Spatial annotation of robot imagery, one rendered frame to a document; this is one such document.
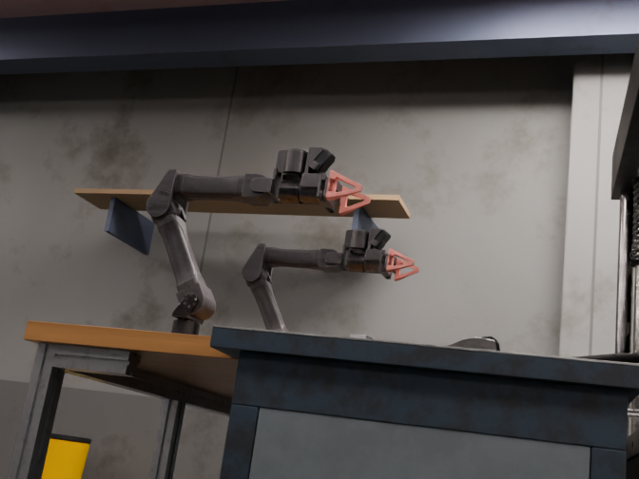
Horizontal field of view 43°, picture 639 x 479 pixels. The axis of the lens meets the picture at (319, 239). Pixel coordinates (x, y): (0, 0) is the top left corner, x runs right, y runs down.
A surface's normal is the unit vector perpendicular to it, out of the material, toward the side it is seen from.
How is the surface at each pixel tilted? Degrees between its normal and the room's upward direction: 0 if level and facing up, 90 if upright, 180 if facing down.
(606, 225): 90
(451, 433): 90
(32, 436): 90
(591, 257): 90
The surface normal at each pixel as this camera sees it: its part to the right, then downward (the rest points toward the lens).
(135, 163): -0.30, -0.30
